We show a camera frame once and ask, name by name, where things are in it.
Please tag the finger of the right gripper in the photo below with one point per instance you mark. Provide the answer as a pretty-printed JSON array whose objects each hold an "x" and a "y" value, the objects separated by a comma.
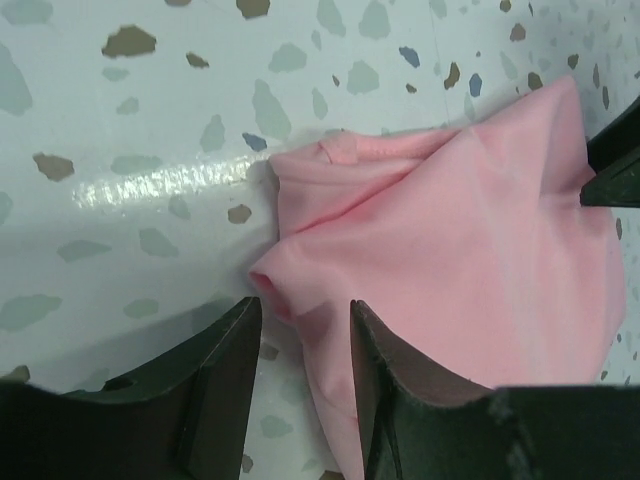
[
  {"x": 616, "y": 186},
  {"x": 619, "y": 138}
]

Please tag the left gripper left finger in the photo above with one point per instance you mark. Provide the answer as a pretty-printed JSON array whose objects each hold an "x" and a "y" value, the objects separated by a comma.
[{"x": 182, "y": 415}]

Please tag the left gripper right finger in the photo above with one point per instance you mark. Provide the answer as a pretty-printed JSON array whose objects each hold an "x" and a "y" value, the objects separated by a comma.
[{"x": 419, "y": 420}]

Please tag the pink t shirt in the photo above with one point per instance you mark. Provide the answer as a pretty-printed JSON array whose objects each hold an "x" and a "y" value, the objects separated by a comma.
[{"x": 470, "y": 244}]

